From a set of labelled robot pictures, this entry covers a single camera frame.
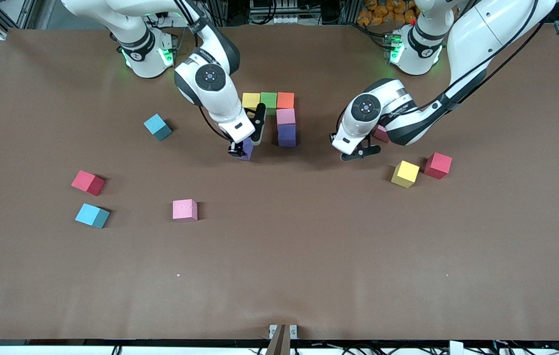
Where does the teal foam cube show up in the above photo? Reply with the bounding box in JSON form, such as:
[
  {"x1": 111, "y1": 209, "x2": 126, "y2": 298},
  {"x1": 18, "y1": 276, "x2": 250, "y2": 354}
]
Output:
[{"x1": 143, "y1": 113, "x2": 173, "y2": 142}]

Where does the pink foam cube with dots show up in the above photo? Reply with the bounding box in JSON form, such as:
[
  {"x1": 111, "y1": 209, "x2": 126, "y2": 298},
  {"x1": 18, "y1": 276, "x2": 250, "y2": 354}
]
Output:
[{"x1": 172, "y1": 198, "x2": 198, "y2": 221}]

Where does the purple foam cube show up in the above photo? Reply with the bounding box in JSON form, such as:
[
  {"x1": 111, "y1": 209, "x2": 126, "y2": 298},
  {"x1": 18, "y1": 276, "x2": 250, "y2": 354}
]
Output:
[
  {"x1": 278, "y1": 123, "x2": 298, "y2": 148},
  {"x1": 238, "y1": 138, "x2": 255, "y2": 162}
]

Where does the green foam cube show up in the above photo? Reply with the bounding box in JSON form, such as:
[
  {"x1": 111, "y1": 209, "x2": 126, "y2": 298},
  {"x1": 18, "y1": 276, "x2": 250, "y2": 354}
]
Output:
[{"x1": 260, "y1": 92, "x2": 279, "y2": 116}]

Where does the light blue foam cube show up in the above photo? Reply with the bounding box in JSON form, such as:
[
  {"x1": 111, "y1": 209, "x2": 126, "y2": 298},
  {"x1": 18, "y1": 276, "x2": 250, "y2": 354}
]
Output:
[{"x1": 75, "y1": 203, "x2": 110, "y2": 229}]

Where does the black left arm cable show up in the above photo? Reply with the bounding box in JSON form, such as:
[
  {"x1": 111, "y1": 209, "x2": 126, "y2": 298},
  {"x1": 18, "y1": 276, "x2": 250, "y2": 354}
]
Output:
[{"x1": 420, "y1": 0, "x2": 546, "y2": 111}]

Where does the bag of orange items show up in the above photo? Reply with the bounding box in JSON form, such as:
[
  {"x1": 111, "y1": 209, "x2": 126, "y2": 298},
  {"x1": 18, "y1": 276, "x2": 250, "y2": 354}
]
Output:
[{"x1": 357, "y1": 0, "x2": 418, "y2": 26}]

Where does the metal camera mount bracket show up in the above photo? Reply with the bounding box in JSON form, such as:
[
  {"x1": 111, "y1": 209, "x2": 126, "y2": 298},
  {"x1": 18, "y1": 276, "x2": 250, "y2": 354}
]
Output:
[{"x1": 269, "y1": 324, "x2": 298, "y2": 355}]

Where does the brown table cover sheet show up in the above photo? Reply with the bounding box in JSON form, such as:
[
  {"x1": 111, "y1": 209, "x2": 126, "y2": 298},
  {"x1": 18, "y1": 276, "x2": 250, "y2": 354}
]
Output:
[{"x1": 0, "y1": 24, "x2": 559, "y2": 342}]

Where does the red foam cube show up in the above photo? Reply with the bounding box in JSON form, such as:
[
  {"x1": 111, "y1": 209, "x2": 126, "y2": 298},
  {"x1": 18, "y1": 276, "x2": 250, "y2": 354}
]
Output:
[
  {"x1": 71, "y1": 170, "x2": 105, "y2": 197},
  {"x1": 424, "y1": 152, "x2": 453, "y2": 180}
]

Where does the white electronics box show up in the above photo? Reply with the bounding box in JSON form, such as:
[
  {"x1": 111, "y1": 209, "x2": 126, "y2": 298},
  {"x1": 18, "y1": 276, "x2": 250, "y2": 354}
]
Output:
[{"x1": 250, "y1": 0, "x2": 300, "y2": 25}]

